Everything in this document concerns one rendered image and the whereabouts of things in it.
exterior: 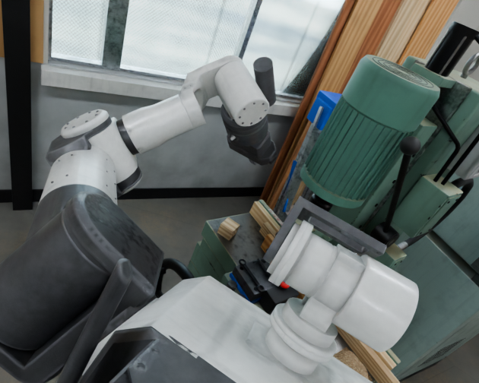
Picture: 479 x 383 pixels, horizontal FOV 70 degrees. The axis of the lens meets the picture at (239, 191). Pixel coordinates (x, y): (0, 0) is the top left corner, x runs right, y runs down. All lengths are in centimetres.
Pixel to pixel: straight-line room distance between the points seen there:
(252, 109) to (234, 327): 38
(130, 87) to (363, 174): 141
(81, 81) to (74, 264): 162
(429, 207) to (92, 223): 83
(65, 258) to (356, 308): 24
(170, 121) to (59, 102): 145
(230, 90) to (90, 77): 135
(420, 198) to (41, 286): 86
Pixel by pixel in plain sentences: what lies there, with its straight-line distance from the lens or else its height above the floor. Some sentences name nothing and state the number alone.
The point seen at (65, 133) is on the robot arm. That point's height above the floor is 130.
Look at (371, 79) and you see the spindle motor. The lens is 76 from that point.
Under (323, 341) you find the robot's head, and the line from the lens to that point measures 32.
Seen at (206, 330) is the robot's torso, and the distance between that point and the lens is 30.
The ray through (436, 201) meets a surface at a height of 127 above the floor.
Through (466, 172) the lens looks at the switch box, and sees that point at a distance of 105.
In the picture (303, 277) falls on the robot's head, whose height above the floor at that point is 141.
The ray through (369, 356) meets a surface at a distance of 98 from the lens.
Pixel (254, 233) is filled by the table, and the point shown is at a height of 90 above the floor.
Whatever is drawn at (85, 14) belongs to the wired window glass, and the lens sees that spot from 194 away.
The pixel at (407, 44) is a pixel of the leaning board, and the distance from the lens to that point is 275.
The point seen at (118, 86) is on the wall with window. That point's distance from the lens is 193.
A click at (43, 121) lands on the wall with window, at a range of 208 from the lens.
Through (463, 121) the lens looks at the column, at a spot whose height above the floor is 145.
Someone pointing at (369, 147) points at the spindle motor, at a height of 136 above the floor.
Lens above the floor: 161
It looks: 34 degrees down
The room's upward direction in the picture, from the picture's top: 23 degrees clockwise
